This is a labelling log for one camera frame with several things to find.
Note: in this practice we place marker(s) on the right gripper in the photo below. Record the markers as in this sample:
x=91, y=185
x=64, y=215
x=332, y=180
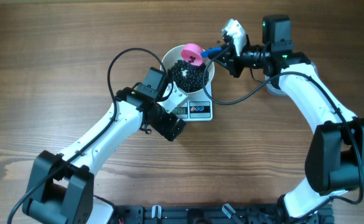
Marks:
x=232, y=58

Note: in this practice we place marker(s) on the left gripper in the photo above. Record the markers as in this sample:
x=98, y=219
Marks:
x=164, y=128

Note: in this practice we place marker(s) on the pink scoop blue handle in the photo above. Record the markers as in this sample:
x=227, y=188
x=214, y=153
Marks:
x=199, y=53

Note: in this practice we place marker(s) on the white bowl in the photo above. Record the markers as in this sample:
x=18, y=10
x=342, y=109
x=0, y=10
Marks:
x=174, y=55

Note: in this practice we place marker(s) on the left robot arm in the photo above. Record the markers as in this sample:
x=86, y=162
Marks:
x=60, y=188

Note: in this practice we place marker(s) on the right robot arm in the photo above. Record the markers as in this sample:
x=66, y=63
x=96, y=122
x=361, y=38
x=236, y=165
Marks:
x=335, y=161

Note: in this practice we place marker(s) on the white digital kitchen scale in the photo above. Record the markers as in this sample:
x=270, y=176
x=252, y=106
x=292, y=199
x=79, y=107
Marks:
x=194, y=106

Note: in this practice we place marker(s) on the black beans in scoop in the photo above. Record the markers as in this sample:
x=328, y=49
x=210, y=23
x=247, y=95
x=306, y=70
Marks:
x=192, y=61

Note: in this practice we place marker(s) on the black beans in bowl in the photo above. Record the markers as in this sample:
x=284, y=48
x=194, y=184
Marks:
x=188, y=77

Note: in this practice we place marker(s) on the clear plastic container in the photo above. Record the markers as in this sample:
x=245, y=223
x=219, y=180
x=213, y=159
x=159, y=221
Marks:
x=277, y=92

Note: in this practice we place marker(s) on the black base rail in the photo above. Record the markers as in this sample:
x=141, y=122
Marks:
x=251, y=214

